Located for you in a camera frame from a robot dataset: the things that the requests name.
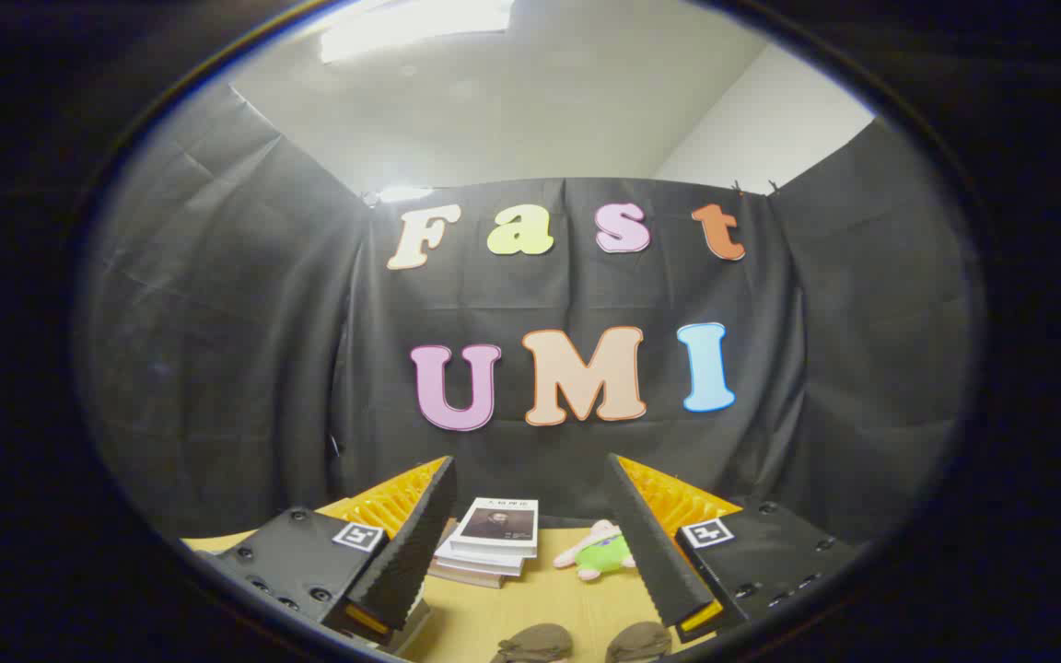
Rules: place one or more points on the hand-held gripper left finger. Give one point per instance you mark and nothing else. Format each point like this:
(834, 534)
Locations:
(420, 543)

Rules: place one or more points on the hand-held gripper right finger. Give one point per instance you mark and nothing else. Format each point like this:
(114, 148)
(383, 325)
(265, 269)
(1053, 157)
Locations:
(641, 543)

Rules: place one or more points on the brown fuzzy shoe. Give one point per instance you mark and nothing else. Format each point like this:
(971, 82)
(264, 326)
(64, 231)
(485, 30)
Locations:
(535, 643)
(638, 642)

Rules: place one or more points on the pink and green plush toy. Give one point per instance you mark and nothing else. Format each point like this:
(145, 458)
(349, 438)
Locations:
(604, 552)

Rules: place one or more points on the brown-edged book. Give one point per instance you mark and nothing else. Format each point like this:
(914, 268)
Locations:
(461, 576)

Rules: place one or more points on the white book with portrait cover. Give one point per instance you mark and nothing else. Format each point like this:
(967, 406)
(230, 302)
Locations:
(498, 525)

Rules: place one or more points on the black backdrop cloth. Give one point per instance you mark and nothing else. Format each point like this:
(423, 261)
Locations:
(236, 350)

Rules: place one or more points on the ceiling light panel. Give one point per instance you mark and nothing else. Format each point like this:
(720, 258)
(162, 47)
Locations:
(411, 28)

